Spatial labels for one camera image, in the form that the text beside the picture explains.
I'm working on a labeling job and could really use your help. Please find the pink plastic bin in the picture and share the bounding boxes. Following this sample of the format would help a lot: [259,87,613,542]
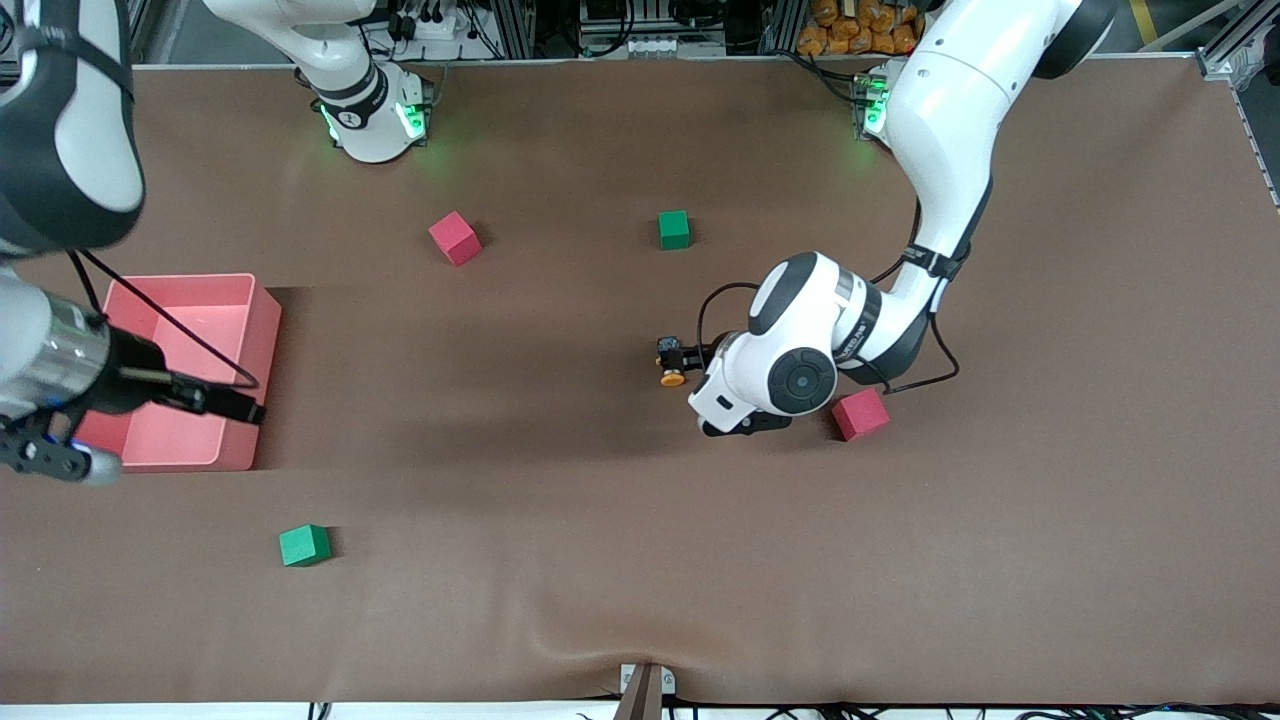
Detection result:
[72,273,283,472]

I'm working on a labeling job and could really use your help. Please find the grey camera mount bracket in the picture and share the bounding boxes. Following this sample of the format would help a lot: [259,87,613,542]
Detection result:
[612,663,677,720]

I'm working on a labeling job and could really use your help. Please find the pink foam cube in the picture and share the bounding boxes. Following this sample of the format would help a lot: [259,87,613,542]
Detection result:
[428,210,483,267]
[832,388,891,442]

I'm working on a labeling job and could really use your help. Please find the aluminium frame profile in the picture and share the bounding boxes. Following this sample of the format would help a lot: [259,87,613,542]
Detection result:
[1195,0,1280,206]

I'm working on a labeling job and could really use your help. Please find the brown table mat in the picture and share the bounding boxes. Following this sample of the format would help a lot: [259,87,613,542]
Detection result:
[0,55,1280,706]

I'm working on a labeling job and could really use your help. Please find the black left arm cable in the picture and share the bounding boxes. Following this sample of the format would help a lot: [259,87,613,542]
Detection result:
[697,198,962,396]

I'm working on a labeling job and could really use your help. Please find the white power strip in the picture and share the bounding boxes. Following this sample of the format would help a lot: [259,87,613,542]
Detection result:
[395,0,473,41]

